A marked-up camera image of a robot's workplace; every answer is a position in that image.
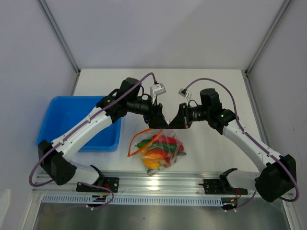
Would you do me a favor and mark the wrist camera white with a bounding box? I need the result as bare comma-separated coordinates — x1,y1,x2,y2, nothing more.
150,83,166,104
178,89,192,103

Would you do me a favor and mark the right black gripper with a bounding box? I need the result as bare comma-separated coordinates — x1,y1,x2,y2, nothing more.
169,103,210,129

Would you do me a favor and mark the aluminium rail front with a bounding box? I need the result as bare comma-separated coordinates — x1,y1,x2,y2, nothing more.
32,171,220,196

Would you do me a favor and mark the green chili pepper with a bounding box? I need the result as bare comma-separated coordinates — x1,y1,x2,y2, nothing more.
136,138,155,149

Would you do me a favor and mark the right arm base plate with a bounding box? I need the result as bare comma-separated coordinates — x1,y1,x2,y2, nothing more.
199,179,248,195

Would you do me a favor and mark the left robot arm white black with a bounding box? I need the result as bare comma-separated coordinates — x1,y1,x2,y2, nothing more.
38,78,168,192

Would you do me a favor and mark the yellow mango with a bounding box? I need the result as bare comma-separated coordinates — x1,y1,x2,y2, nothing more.
142,159,160,169

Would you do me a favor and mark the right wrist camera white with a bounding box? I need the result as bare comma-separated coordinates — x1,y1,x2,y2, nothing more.
178,89,192,103

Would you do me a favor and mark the red chili pepper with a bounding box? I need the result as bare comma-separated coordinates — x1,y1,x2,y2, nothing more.
155,135,184,152

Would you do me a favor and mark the green cucumber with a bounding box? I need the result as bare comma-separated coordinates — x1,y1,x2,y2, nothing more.
148,142,177,152

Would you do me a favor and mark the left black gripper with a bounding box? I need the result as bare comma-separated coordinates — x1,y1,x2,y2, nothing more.
127,92,169,129

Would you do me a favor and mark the clear zip bag orange zipper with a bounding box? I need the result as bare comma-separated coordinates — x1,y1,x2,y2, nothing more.
127,128,187,176

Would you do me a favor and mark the blue plastic bin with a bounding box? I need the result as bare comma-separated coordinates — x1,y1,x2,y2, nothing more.
36,96,121,152

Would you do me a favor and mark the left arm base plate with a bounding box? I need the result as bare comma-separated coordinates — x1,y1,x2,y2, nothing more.
76,177,119,193

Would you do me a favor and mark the red orange mango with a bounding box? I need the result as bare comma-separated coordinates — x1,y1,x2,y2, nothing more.
142,149,168,161

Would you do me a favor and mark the white slotted cable duct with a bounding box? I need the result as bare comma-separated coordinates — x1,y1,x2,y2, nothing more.
42,194,223,207

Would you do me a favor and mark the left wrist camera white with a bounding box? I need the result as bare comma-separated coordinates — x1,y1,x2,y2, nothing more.
150,83,166,104

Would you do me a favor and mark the aluminium frame post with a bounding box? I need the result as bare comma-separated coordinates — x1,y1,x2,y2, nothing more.
36,0,81,76
245,0,294,77

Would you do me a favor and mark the grey toy fish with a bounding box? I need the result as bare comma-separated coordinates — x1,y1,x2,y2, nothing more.
146,151,187,176

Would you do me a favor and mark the left aluminium frame post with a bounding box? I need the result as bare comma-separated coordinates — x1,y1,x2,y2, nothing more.
36,0,81,76

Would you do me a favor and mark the right aluminium frame post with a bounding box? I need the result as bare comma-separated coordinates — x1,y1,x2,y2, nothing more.
245,0,294,77

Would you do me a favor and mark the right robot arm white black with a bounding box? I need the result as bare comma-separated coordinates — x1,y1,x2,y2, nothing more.
169,88,299,202

